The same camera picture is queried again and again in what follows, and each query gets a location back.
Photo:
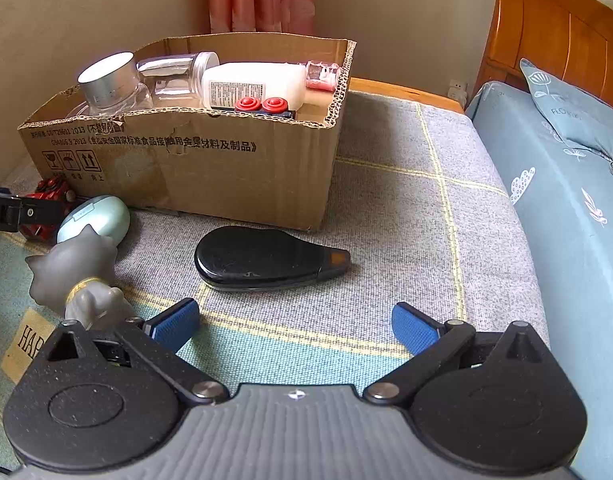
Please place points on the grey cat figurine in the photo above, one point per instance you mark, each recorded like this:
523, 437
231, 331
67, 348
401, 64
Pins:
71, 270

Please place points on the black oval case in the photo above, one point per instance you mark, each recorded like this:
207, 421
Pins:
256, 257

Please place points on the white plastic bottle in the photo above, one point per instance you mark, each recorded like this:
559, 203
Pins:
256, 85

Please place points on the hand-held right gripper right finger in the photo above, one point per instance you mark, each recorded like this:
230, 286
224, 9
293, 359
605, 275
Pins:
414, 325

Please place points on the blue flower print pillow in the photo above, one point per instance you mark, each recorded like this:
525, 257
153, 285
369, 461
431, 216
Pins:
576, 110

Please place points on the checked green grey blanket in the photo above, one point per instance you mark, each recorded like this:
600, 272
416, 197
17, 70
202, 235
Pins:
386, 210

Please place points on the wooden bed frame edge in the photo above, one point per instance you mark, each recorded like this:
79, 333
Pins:
411, 92

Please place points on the brown cardboard box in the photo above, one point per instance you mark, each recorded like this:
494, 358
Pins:
211, 180

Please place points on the small pink bottle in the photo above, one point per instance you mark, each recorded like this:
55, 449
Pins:
322, 77

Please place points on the black toy train red wheels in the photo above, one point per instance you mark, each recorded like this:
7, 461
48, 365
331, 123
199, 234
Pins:
249, 104

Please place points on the mint green oval case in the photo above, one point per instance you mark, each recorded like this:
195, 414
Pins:
99, 215

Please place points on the red toy car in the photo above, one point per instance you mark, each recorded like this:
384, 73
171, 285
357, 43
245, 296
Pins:
54, 190

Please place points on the white wall socket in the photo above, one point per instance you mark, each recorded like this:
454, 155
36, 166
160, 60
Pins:
456, 91

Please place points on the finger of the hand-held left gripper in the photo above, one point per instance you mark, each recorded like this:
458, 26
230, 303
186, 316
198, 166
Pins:
39, 215

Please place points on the orange wooden headboard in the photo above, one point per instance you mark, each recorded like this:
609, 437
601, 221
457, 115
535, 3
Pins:
561, 35

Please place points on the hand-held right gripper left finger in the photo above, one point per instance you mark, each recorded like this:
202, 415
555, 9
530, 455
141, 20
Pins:
176, 322

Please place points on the silver-lid glass jar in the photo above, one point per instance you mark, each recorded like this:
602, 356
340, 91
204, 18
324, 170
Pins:
109, 80

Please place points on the blue leaf print bedsheet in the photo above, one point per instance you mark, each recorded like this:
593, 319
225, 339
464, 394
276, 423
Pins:
561, 235

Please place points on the clear jar with translucent lid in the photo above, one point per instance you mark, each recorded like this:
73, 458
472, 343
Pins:
176, 85

